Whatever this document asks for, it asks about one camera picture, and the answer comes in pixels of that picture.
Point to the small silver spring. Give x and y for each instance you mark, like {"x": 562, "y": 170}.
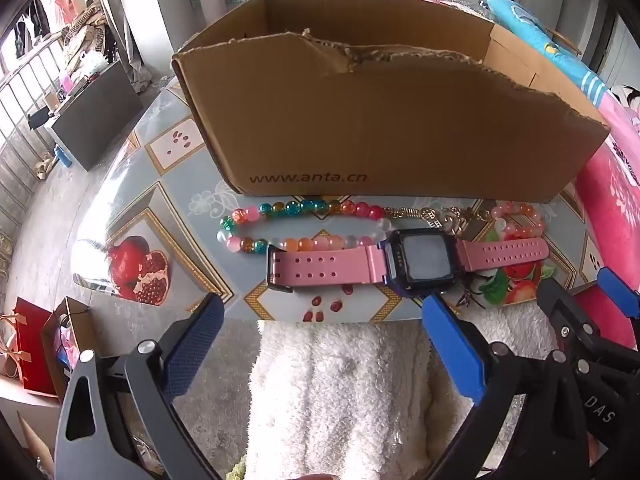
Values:
{"x": 405, "y": 212}

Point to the cartoon print quilt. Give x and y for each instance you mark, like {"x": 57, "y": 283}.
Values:
{"x": 627, "y": 102}

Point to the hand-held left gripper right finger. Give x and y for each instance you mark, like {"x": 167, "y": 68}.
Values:
{"x": 450, "y": 350}

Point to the metal window railing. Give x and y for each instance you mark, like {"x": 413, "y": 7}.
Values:
{"x": 15, "y": 160}

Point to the dark grey cabinet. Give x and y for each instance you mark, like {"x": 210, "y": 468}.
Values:
{"x": 95, "y": 120}

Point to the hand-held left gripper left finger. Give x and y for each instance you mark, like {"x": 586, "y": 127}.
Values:
{"x": 195, "y": 345}

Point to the pink floral blanket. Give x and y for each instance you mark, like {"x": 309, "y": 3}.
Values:
{"x": 615, "y": 200}

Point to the blue printed pillow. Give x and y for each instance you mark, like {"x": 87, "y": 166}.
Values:
{"x": 550, "y": 40}

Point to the small blue container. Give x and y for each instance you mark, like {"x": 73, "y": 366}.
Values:
{"x": 65, "y": 156}

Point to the brown cardboard box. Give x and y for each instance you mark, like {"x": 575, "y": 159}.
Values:
{"x": 400, "y": 135}

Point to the brown paper bag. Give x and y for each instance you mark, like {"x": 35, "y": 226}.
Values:
{"x": 75, "y": 317}

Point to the red gift bag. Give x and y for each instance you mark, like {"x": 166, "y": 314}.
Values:
{"x": 35, "y": 355}

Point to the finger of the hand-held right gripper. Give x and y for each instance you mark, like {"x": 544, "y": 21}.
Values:
{"x": 570, "y": 315}
{"x": 620, "y": 292}

